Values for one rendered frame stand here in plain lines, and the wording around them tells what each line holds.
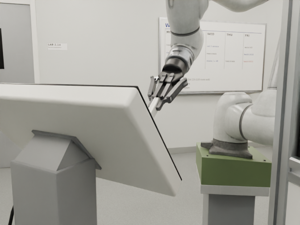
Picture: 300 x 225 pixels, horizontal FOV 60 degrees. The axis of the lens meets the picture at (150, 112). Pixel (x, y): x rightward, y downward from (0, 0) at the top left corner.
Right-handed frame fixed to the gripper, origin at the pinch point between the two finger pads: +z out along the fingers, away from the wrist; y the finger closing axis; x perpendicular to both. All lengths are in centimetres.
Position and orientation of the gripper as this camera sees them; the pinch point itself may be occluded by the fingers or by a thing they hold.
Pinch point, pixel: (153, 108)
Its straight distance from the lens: 76.0
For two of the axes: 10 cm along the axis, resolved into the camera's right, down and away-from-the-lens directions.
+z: -3.9, 7.2, -5.8
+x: 2.5, 6.9, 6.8
